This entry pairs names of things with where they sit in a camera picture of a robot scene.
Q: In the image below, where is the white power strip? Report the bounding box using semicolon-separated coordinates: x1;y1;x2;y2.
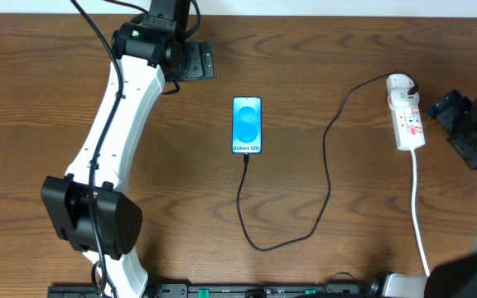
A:
388;100;426;151

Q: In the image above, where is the white USB charger adapter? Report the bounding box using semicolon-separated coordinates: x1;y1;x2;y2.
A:
386;73;419;110

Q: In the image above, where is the blue Galaxy smartphone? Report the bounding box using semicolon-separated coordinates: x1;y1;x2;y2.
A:
231;97;263;154

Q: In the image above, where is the black USB charging cable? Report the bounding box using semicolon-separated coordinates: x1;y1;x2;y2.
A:
235;71;420;252

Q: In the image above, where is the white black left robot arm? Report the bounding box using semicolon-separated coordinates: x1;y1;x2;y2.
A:
41;0;214;297

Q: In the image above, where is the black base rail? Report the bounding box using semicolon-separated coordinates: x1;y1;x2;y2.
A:
47;282;388;298

